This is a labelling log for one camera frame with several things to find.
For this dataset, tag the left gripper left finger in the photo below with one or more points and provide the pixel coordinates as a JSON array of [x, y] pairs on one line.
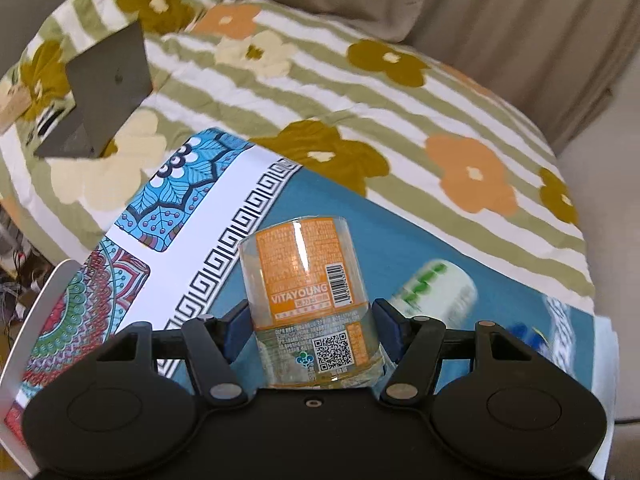
[[212, 345]]

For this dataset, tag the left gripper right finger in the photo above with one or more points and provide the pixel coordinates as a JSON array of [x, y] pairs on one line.
[[414, 345]]

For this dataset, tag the orange label clear cup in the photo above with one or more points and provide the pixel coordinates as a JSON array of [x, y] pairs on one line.
[[310, 310]]

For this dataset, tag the white label clear cup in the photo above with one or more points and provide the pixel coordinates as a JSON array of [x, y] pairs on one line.
[[439, 289]]

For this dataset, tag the blue plastic cup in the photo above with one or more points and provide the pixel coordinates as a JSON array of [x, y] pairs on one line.
[[530, 336]]

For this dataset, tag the teal patterned mat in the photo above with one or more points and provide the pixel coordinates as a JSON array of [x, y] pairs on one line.
[[99, 387]]

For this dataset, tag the floral striped bedspread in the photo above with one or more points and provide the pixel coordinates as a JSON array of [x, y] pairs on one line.
[[408, 132]]

